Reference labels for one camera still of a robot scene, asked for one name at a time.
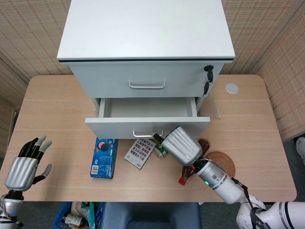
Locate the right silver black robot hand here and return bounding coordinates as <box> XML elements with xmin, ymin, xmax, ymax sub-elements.
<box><xmin>153</xmin><ymin>125</ymin><xmax>203</xmax><ymax>167</ymax></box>

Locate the long silver drawer handle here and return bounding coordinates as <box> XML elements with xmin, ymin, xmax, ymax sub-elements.
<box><xmin>128</xmin><ymin>80</ymin><xmax>166</xmax><ymax>90</ymax></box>

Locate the dark blue chair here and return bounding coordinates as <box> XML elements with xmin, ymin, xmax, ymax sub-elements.
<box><xmin>96</xmin><ymin>202</ymin><xmax>202</xmax><ymax>229</ymax></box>

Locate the blue plastic bin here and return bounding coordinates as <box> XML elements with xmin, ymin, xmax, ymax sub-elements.
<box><xmin>52</xmin><ymin>202</ymin><xmax>104</xmax><ymax>229</ymax></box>

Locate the black hanging key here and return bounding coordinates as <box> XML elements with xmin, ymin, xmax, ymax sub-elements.
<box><xmin>203</xmin><ymin>80</ymin><xmax>213</xmax><ymax>97</ymax></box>

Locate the white round grommet cap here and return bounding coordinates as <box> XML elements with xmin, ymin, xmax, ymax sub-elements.
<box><xmin>225</xmin><ymin>82</ymin><xmax>240</xmax><ymax>95</ymax></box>

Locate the red-capped cola bottle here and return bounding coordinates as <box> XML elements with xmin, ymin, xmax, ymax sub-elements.
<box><xmin>178</xmin><ymin>138</ymin><xmax>212</xmax><ymax>186</ymax></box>

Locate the patterned card pack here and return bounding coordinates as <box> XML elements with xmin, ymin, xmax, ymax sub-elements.
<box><xmin>123</xmin><ymin>138</ymin><xmax>157</xmax><ymax>170</ymax></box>

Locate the blue Oreo cookie box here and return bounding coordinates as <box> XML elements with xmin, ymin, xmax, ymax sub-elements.
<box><xmin>90</xmin><ymin>137</ymin><xmax>119</xmax><ymax>179</ymax></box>

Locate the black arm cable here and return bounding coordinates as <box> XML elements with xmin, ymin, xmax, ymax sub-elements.
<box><xmin>231</xmin><ymin>177</ymin><xmax>262</xmax><ymax>229</ymax></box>

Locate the green drink can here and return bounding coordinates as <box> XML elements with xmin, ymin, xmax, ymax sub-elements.
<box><xmin>153</xmin><ymin>142</ymin><xmax>171</xmax><ymax>159</ymax></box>

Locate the medium silver drawer handle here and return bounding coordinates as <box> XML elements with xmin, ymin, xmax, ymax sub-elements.
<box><xmin>132</xmin><ymin>129</ymin><xmax>164</xmax><ymax>138</ymax></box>

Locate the white three-drawer cabinet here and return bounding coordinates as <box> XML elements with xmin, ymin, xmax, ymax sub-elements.
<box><xmin>56</xmin><ymin>0</ymin><xmax>236</xmax><ymax>119</ymax></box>

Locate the round woven brown coaster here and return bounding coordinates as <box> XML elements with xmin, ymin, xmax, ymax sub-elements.
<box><xmin>204</xmin><ymin>151</ymin><xmax>236</xmax><ymax>179</ymax></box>

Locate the black key in lock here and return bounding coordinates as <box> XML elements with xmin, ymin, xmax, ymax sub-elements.
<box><xmin>203</xmin><ymin>64</ymin><xmax>215</xmax><ymax>82</ymax></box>

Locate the white shoe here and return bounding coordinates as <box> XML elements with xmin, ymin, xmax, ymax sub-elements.
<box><xmin>295</xmin><ymin>137</ymin><xmax>305</xmax><ymax>166</ymax></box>

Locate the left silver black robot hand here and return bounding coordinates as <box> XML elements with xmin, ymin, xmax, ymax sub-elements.
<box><xmin>4</xmin><ymin>135</ymin><xmax>52</xmax><ymax>192</ymax></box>

